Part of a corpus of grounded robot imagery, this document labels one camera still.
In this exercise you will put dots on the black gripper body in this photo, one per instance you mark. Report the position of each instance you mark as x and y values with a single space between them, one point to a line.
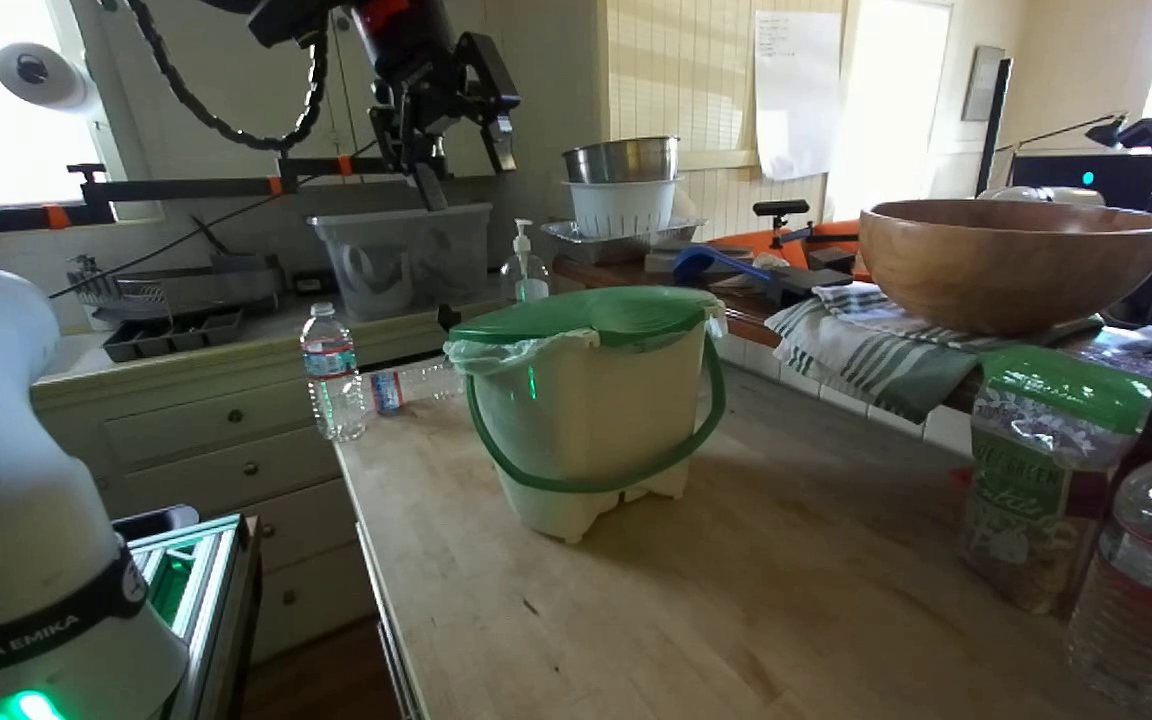
426 80

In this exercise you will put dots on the white bucket with green lid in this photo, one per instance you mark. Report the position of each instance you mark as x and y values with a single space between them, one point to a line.
595 396

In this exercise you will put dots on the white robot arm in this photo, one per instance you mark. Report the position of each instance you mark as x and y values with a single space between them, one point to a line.
79 626

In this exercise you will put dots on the clear plastic storage bin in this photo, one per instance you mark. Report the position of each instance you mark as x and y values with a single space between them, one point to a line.
411 259

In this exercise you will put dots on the hand sanitizer pump bottle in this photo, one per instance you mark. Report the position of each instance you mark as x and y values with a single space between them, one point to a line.
528 279

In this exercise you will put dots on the stainless steel bowl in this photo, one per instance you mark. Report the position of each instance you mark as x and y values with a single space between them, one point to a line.
616 160

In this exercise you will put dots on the white drawer cabinet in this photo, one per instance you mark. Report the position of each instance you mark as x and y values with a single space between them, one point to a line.
221 431

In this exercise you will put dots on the large wooden bowl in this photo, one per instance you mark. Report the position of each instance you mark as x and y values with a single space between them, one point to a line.
1007 264

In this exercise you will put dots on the green snack bag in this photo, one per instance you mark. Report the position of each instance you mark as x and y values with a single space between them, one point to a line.
1044 440

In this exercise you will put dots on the paper sheet on wall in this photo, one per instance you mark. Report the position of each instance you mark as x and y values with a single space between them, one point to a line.
798 95

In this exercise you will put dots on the black camera on stand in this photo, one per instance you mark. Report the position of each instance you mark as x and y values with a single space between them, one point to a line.
1123 134

